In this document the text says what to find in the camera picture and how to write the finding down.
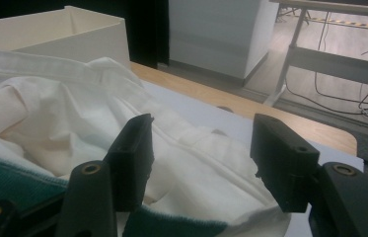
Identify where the white cloth garment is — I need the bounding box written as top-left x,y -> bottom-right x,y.
0,47 -> 292,237

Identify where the white cabinet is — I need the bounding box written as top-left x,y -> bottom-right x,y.
167,0 -> 280,89

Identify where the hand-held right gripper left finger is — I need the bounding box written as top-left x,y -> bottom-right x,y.
104,113 -> 156,213

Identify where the wooden table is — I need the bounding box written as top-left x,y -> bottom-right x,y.
129,61 -> 359,158

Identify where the white cardboard box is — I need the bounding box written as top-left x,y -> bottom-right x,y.
0,5 -> 132,69

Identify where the yellow black floor tape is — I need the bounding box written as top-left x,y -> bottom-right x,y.
308,17 -> 368,33

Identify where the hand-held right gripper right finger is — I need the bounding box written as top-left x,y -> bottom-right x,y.
250,113 -> 321,213

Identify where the white metal table frame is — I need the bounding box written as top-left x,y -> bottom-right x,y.
283,11 -> 368,121

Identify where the white metal desk frame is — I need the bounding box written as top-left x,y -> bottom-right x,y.
263,0 -> 368,156

